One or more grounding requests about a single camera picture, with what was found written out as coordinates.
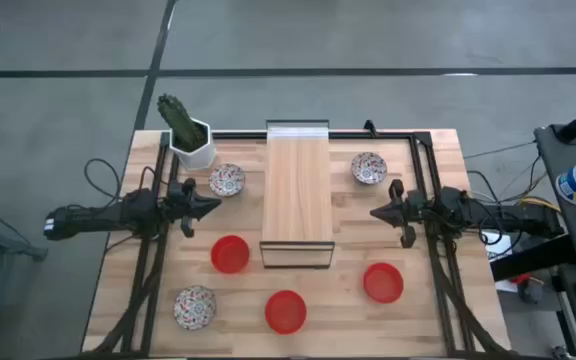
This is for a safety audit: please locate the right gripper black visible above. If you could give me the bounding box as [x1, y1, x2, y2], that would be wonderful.
[370, 178, 425, 250]

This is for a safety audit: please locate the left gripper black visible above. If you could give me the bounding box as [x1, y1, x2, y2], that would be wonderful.
[165, 178, 223, 239]

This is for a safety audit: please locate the patterned ceramic mini bowl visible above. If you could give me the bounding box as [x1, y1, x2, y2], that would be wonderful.
[350, 151, 389, 186]
[208, 162, 247, 198]
[173, 284, 218, 332]

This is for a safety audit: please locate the red plastic mini bowl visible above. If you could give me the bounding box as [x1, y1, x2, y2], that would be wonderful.
[210, 234, 251, 275]
[362, 261, 405, 305]
[264, 289, 308, 336]

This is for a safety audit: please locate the white hexagonal plant pot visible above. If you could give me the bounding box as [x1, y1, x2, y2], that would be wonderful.
[168, 117, 217, 171]

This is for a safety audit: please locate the green cactus plant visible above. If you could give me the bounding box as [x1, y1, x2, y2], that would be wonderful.
[156, 93, 208, 151]

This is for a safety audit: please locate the white paper sheet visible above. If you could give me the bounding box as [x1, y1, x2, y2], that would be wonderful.
[480, 229, 515, 262]

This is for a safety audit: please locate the black slanted bar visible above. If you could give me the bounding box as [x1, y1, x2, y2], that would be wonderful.
[490, 234, 576, 282]

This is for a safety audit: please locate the grey cart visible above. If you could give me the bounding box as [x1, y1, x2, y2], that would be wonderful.
[534, 124, 576, 271]

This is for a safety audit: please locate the black metal rig frame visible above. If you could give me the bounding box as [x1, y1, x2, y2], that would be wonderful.
[85, 128, 519, 359]

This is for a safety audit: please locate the wooden shelf with black frame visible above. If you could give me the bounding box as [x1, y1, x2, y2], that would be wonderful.
[258, 118, 337, 270]

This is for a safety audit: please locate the black looped cable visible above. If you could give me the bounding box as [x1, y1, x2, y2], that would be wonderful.
[466, 169, 505, 247]
[83, 158, 122, 202]

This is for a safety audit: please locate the thin black cable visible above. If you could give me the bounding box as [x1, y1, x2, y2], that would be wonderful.
[462, 141, 538, 160]

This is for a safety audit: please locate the yellow cable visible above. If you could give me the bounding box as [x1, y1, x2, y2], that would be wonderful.
[518, 196, 560, 210]

